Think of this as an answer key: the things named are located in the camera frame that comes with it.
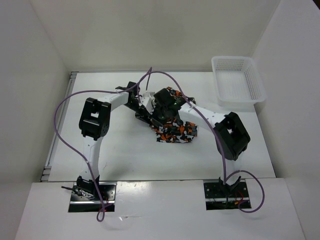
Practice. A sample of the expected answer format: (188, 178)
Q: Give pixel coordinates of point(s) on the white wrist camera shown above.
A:
(148, 103)
(148, 95)

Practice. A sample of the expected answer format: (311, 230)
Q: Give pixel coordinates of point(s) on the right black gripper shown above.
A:
(156, 106)

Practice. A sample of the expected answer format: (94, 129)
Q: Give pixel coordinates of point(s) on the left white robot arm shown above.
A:
(94, 124)

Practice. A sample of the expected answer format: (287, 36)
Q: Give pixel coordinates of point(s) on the orange camouflage shorts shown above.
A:
(178, 131)

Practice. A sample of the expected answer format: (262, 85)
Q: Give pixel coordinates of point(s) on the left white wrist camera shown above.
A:
(148, 95)

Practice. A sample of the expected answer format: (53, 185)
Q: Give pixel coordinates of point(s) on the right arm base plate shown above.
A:
(215, 199)

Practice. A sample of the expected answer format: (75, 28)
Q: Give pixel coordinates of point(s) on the white plastic basket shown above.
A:
(237, 81)

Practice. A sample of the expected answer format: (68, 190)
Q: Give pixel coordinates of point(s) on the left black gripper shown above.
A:
(142, 115)

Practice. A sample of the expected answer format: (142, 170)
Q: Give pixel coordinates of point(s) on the aluminium rail frame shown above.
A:
(59, 121)

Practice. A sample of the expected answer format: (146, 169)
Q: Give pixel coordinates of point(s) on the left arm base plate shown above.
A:
(82, 202)

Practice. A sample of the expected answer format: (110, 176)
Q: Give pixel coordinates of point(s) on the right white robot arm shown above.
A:
(230, 134)

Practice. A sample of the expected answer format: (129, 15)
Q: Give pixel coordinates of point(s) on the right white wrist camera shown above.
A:
(148, 103)

